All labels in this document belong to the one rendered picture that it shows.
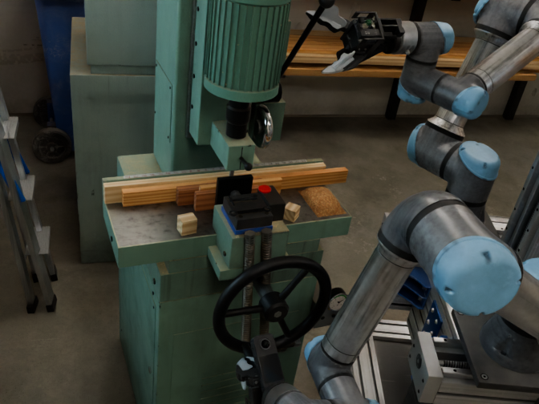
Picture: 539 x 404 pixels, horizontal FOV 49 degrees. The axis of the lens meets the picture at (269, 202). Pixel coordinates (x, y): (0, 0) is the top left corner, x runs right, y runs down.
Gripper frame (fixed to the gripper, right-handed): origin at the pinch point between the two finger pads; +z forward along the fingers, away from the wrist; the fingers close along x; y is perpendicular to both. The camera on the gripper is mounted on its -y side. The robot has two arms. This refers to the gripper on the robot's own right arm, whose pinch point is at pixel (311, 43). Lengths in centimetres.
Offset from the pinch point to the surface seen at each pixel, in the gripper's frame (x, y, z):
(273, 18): -3.2, 4.7, 10.2
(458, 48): -99, -164, -202
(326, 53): -97, -165, -107
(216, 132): 7.0, -29.4, 15.7
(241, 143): 13.1, -23.0, 12.1
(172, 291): 43, -41, 31
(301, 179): 19.4, -36.4, -7.8
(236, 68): 2.8, -5.0, 16.7
